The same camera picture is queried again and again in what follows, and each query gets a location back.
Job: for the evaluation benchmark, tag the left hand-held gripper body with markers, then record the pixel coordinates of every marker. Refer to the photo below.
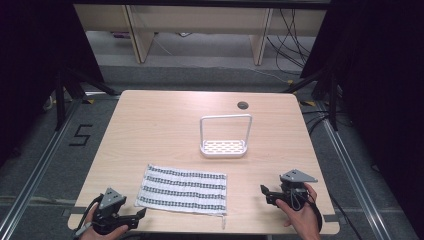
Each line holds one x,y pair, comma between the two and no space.
111,200

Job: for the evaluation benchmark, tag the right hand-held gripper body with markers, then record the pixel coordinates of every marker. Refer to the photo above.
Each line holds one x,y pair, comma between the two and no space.
295,191

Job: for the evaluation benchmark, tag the white striped cloth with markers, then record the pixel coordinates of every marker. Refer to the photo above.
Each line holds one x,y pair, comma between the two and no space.
183,190

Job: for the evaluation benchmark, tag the yellow floor tape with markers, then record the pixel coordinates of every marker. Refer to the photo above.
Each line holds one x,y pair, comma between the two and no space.
308,103
88,101

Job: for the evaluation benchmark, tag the dark round table grommet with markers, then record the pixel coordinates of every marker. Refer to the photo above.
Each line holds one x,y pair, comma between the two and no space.
243,105

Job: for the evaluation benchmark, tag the black metal stand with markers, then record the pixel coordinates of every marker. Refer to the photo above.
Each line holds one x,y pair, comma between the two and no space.
60,100
332,100

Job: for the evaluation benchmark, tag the person's left hand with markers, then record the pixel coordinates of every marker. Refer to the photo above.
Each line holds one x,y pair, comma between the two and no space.
100,236

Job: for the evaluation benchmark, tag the beige desk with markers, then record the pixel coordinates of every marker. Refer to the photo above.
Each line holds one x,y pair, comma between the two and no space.
200,18

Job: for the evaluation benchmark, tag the metal floor rail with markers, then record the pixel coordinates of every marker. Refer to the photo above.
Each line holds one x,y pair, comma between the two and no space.
350,173
43,163

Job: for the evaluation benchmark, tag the person's right hand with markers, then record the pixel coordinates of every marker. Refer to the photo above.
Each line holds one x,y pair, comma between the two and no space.
305,221

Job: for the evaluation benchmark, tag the black curtain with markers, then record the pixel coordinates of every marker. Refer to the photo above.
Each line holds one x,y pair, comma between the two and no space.
33,66
383,83

